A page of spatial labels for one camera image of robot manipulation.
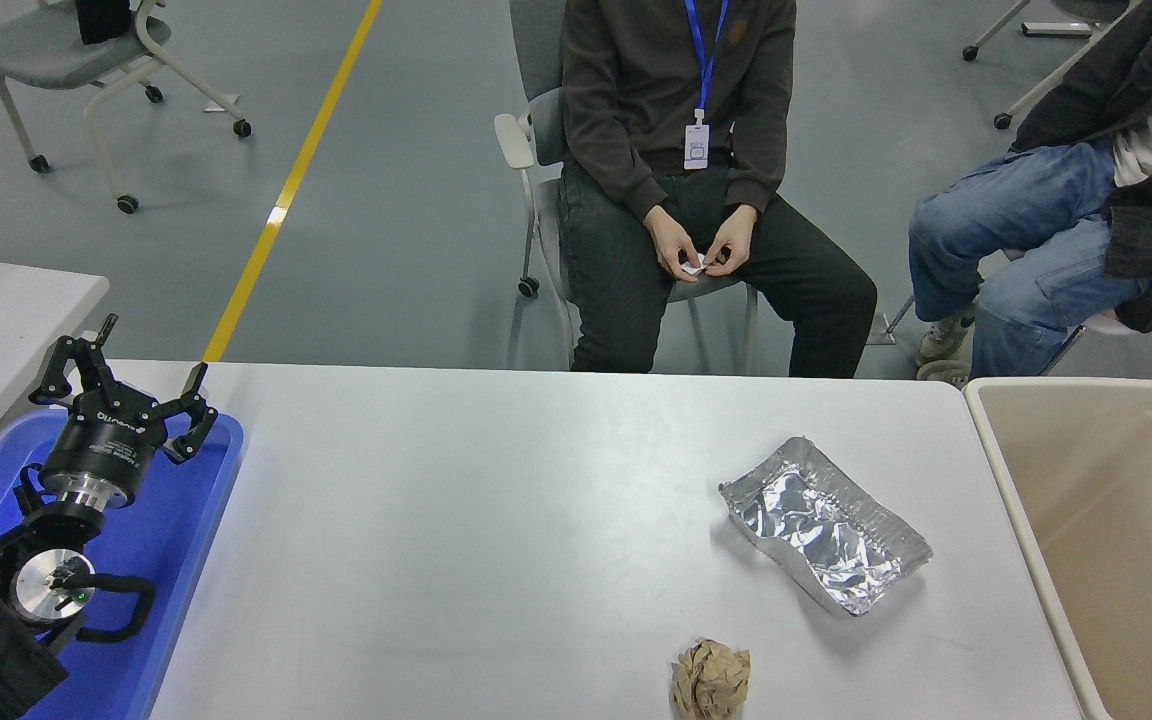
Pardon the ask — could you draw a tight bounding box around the seated person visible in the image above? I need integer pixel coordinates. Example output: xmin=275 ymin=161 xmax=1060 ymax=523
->
xmin=556 ymin=0 xmax=879 ymax=379
xmin=908 ymin=0 xmax=1152 ymax=389

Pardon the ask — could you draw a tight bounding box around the grey chair with white armrest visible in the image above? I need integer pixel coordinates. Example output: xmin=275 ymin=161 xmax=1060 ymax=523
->
xmin=494 ymin=0 xmax=759 ymax=373

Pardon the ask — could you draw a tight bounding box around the grey chair on castors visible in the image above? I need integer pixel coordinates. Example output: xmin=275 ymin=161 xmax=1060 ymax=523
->
xmin=962 ymin=0 xmax=1137 ymax=131

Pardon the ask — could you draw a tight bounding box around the crumpled tan paper ball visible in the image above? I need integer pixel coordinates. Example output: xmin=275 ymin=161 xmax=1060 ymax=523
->
xmin=671 ymin=640 xmax=751 ymax=720

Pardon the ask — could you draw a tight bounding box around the grey chair with cream frame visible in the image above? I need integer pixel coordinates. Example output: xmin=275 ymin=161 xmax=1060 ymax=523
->
xmin=0 ymin=0 xmax=253 ymax=215

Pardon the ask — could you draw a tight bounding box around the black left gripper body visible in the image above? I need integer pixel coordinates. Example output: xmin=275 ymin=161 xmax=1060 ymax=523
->
xmin=41 ymin=393 xmax=169 ymax=493

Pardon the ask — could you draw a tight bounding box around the person's left hand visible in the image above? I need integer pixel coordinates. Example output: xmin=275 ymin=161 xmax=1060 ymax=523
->
xmin=704 ymin=205 xmax=759 ymax=276

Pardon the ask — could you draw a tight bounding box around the white seat metal chair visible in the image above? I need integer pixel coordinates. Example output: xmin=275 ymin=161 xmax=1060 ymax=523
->
xmin=866 ymin=290 xmax=1152 ymax=391

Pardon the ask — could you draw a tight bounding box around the silver foil tray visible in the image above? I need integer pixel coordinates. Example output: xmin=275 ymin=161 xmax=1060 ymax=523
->
xmin=718 ymin=436 xmax=933 ymax=617

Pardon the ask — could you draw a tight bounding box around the person's right hand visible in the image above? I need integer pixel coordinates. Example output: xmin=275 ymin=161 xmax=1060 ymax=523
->
xmin=644 ymin=205 xmax=702 ymax=281

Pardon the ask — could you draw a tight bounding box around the blue plastic tray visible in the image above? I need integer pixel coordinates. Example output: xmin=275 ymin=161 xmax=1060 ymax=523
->
xmin=0 ymin=410 xmax=244 ymax=720

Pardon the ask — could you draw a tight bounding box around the large beige plastic bin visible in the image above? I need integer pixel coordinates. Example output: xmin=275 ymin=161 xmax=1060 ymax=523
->
xmin=964 ymin=376 xmax=1152 ymax=720

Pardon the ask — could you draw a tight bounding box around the black bag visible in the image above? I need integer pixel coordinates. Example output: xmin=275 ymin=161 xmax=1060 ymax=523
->
xmin=74 ymin=0 xmax=134 ymax=46

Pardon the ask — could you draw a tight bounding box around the blue lanyard with badge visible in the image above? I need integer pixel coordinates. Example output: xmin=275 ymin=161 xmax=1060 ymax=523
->
xmin=683 ymin=0 xmax=732 ymax=171

